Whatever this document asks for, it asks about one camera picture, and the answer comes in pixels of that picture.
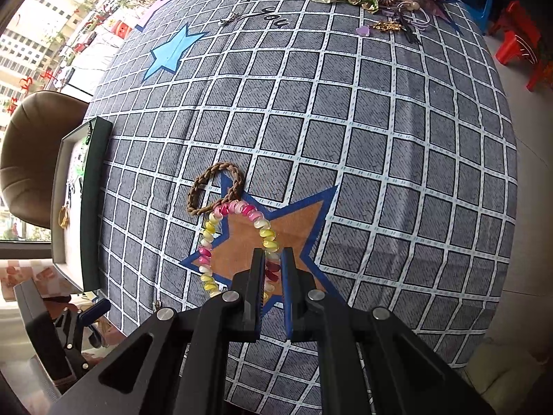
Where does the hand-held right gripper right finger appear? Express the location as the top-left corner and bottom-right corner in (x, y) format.
(282, 247), (497, 415)

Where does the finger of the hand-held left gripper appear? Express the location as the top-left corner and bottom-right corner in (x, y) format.
(86, 324), (109, 349)
(79, 297), (111, 326)

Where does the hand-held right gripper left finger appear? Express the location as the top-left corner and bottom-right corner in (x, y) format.
(45, 248), (266, 415)

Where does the pink yellow spiral hair tie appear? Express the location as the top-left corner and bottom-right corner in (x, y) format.
(198, 200), (281, 303)

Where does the white shallow box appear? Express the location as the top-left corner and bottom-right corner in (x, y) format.
(51, 118), (114, 292)

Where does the checked star tablecloth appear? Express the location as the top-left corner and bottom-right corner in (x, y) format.
(82, 0), (519, 407)

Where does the beige shell chair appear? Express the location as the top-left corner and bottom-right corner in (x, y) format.
(0, 92), (89, 230)

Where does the red lettering window decal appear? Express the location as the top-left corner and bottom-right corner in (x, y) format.
(0, 73), (57, 113)

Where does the red small stool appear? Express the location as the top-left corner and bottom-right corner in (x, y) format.
(525, 58), (553, 93)

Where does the red child chair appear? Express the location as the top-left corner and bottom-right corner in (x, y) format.
(488, 0), (543, 67)

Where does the brown braided hair tie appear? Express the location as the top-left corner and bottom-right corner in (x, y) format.
(187, 162), (246, 217)

